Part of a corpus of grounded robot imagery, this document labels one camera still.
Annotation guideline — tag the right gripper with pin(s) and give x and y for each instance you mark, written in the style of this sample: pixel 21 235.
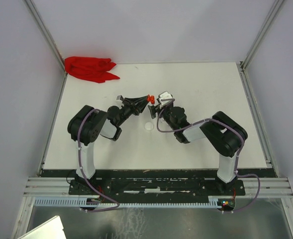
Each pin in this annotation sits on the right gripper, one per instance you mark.
pixel 152 109

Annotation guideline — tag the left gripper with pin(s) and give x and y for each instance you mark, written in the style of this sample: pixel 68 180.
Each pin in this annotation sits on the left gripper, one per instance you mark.
pixel 133 104

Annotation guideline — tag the orange charging case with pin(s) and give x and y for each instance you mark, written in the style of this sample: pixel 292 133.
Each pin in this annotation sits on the orange charging case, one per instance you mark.
pixel 151 99

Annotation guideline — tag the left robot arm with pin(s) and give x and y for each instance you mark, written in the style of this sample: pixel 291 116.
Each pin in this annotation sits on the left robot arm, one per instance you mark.
pixel 90 123

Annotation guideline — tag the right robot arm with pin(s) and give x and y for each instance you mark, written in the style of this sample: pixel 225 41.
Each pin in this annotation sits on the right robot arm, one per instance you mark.
pixel 225 135

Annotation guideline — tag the white charging case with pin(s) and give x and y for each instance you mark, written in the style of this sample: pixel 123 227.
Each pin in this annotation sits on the white charging case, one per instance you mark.
pixel 149 126

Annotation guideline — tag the red cloth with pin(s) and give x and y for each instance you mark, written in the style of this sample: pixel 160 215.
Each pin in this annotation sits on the red cloth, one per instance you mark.
pixel 90 68

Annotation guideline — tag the metal sheet corner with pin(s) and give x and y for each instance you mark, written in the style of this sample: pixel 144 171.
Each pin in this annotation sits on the metal sheet corner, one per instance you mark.
pixel 51 229

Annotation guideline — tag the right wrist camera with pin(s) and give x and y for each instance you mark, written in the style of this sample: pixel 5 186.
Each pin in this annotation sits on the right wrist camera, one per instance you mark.
pixel 164 99

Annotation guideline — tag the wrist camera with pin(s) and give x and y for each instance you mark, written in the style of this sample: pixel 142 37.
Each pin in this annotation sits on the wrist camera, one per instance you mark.
pixel 119 98
pixel 164 99

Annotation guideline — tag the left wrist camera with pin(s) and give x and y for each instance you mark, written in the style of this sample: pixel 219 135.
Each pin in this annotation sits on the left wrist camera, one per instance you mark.
pixel 119 98

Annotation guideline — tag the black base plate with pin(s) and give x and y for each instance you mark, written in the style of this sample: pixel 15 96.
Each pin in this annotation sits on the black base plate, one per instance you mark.
pixel 151 186

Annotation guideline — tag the blue cable duct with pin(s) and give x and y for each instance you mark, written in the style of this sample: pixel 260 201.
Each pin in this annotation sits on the blue cable duct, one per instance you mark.
pixel 86 203

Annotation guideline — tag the aluminium rail front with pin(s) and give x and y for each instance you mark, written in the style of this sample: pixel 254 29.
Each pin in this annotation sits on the aluminium rail front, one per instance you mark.
pixel 58 187

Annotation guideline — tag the left frame post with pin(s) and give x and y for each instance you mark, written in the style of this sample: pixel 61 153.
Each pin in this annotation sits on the left frame post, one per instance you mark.
pixel 31 7

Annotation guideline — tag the frame post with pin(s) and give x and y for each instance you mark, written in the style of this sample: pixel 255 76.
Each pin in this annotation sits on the frame post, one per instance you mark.
pixel 265 28
pixel 31 7

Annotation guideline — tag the right frame post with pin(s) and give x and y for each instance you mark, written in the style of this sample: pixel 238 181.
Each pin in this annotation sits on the right frame post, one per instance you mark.
pixel 265 28

